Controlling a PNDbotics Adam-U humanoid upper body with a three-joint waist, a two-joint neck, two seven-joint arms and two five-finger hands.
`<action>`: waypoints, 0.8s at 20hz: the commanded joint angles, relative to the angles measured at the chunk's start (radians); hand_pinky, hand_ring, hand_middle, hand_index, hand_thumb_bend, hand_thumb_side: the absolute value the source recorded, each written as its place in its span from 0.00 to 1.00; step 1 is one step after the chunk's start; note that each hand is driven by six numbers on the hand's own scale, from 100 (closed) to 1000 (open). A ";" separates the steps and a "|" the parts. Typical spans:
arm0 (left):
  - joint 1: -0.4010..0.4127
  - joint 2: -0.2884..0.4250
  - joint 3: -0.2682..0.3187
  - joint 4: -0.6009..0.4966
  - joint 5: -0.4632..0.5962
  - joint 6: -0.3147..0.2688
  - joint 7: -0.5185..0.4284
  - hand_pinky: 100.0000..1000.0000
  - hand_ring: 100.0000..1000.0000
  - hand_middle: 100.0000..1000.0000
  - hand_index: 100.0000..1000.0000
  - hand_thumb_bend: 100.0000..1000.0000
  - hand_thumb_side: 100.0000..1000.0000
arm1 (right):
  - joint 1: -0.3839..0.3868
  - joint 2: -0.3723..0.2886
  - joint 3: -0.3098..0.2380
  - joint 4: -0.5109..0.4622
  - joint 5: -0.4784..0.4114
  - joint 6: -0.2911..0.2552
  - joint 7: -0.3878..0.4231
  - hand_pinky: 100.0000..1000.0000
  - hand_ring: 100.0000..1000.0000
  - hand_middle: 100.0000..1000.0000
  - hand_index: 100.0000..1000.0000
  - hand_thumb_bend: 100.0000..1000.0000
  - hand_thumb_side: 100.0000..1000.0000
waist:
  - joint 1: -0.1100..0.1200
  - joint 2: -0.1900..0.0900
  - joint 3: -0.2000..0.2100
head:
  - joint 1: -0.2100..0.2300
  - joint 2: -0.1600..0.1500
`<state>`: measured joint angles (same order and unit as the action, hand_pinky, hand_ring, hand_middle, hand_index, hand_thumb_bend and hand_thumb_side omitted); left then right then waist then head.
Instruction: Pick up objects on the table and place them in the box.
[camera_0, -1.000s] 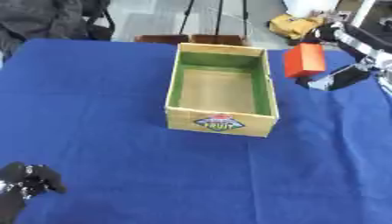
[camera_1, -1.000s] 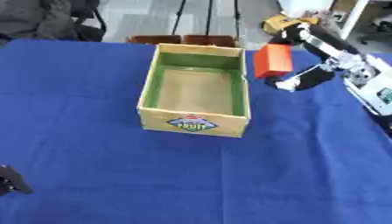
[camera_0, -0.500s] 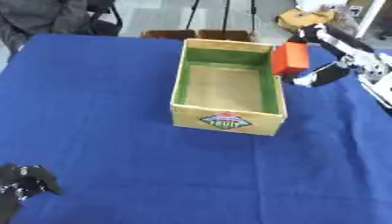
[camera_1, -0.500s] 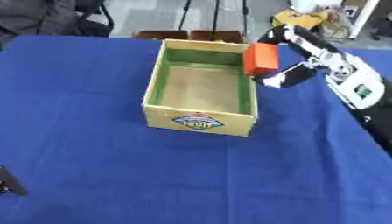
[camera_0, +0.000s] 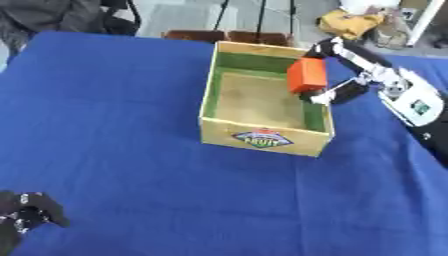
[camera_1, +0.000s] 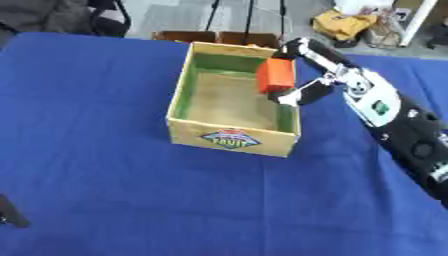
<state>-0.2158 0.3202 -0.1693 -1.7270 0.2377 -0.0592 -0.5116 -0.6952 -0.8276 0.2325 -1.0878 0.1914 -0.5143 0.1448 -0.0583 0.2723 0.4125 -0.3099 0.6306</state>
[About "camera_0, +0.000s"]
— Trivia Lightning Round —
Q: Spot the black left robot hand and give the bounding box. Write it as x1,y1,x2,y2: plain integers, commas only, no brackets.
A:
0,190,72,256

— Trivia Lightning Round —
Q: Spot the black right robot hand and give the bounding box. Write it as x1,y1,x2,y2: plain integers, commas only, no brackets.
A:
299,36,394,106

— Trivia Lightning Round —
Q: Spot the orange rectangular block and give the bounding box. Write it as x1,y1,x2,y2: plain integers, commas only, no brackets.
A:
285,57,329,95

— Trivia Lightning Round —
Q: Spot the tan cardboard box green inside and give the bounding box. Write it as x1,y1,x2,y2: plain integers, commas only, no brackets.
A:
197,40,336,158

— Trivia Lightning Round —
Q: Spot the yellow cloth bag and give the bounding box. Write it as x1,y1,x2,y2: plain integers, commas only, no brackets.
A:
316,8,389,41

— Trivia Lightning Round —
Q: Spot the white stand leg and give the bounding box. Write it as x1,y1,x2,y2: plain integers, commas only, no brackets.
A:
404,0,448,48

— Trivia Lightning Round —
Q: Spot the black tripod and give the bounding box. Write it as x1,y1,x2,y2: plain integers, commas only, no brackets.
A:
211,0,298,38

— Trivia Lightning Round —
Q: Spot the brown wooden chair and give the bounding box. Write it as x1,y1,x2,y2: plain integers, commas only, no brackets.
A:
161,29,294,48

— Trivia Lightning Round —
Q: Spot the person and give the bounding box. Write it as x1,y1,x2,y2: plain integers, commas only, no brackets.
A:
0,0,144,64

